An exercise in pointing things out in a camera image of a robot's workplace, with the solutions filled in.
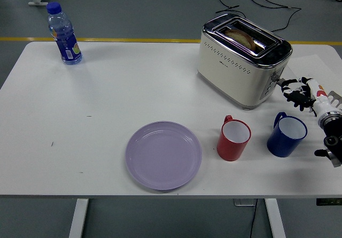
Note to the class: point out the brown crusted bread slice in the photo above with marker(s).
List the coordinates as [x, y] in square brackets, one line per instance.
[240, 37]

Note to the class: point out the grey toaster lever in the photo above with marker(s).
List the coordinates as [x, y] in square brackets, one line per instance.
[279, 81]

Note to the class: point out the purple round plate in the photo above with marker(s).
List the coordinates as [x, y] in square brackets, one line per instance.
[163, 156]

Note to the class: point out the cream and chrome toaster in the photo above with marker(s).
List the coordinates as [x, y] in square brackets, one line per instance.
[227, 69]

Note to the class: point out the red mug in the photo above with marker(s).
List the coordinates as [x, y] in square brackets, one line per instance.
[229, 148]

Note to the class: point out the blue mug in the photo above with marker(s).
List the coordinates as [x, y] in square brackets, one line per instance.
[283, 144]

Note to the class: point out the clear bottle with blue label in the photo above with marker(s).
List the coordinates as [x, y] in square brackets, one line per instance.
[65, 38]

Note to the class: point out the white table leg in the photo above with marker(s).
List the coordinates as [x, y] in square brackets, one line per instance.
[275, 219]
[78, 219]

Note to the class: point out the black under-table control box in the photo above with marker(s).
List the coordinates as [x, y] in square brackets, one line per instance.
[328, 202]

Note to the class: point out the grey under-table bracket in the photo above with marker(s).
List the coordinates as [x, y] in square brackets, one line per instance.
[244, 202]

